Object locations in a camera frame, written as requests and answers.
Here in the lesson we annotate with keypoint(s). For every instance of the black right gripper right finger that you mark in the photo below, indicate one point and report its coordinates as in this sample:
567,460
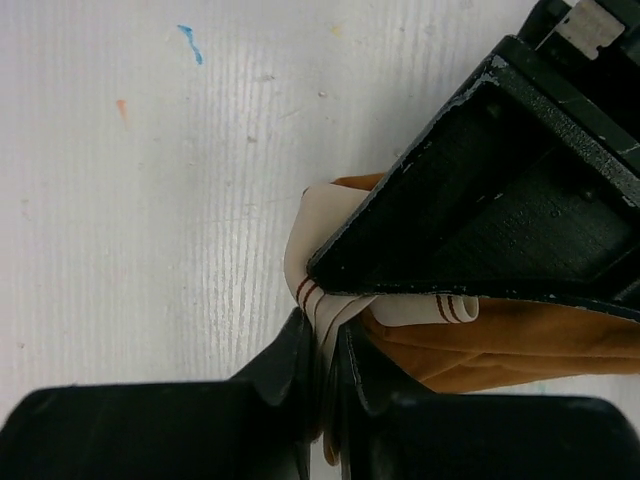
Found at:
365,386

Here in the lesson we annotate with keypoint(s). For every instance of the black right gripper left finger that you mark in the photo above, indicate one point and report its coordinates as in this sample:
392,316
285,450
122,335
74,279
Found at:
275,413

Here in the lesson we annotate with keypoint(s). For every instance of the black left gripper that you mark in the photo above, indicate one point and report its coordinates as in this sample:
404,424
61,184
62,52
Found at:
595,46

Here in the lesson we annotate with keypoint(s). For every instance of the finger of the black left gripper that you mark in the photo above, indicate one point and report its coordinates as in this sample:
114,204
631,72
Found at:
508,193

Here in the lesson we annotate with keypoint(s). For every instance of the brown underwear cream waistband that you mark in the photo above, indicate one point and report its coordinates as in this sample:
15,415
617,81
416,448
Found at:
450,344

